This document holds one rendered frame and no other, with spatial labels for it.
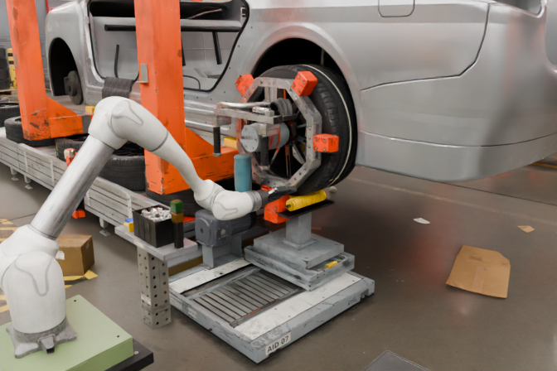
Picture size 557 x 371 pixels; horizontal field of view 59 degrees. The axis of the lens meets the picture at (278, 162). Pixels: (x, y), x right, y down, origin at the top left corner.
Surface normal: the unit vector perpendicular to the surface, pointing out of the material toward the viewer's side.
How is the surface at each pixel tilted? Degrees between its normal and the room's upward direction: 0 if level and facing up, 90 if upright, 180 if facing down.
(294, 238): 90
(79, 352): 3
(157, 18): 90
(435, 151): 90
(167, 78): 90
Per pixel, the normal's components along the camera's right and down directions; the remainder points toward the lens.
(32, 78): 0.70, 0.18
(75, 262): -0.04, 0.25
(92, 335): 0.04, -0.96
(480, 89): -0.37, 0.23
